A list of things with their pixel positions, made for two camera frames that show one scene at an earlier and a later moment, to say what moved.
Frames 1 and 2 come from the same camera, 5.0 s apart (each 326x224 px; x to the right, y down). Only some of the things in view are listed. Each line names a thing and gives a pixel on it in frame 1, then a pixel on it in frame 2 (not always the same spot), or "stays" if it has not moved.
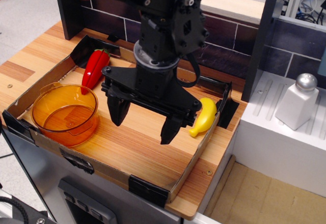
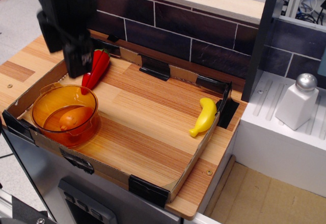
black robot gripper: x=153 y=86 to x=67 y=12
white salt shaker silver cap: x=298 y=101 stays
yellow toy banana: x=209 y=110 stays
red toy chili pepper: x=99 y=60 stays
